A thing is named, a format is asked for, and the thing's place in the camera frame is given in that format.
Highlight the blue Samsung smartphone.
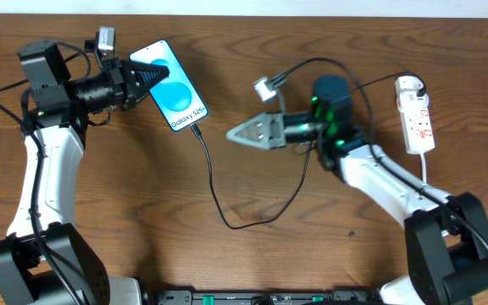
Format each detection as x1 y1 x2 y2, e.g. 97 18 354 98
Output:
130 40 208 132

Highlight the black USB charging cable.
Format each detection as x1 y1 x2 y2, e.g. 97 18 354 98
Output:
190 71 428 231

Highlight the white power strip socket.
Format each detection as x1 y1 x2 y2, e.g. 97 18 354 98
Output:
395 75 435 154

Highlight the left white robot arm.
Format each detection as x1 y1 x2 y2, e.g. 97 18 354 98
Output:
0 39 169 304

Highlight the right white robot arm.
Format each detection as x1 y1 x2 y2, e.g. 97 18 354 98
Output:
226 75 488 304

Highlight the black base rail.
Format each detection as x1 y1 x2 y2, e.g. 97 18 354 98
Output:
142 290 383 305

